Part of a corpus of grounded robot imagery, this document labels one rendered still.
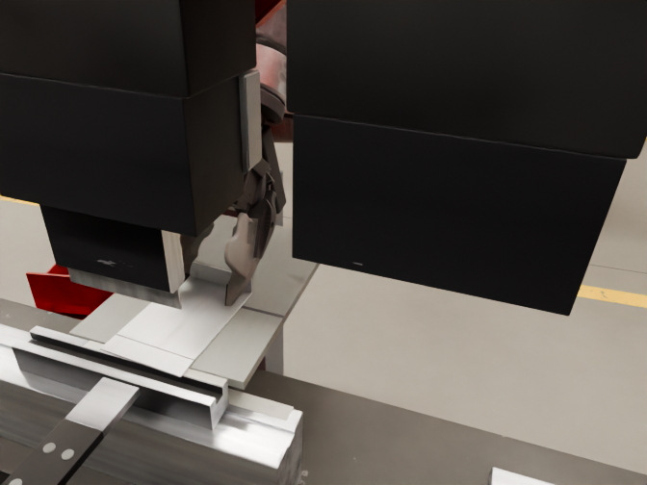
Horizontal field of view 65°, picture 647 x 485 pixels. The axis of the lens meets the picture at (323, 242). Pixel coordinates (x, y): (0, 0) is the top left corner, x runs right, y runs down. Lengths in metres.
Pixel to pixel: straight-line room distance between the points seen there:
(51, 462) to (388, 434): 0.32
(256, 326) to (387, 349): 1.49
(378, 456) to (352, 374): 1.31
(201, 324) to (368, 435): 0.21
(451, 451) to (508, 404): 1.32
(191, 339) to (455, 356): 1.59
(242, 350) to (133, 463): 0.14
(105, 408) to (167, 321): 0.11
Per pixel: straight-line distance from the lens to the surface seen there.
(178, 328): 0.51
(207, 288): 0.55
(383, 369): 1.89
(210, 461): 0.46
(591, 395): 2.06
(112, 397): 0.45
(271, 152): 0.56
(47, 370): 0.53
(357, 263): 0.26
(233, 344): 0.48
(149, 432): 0.48
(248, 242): 0.51
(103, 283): 0.43
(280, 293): 0.54
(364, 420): 0.59
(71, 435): 0.44
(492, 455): 0.59
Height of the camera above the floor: 1.33
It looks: 31 degrees down
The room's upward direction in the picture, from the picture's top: 3 degrees clockwise
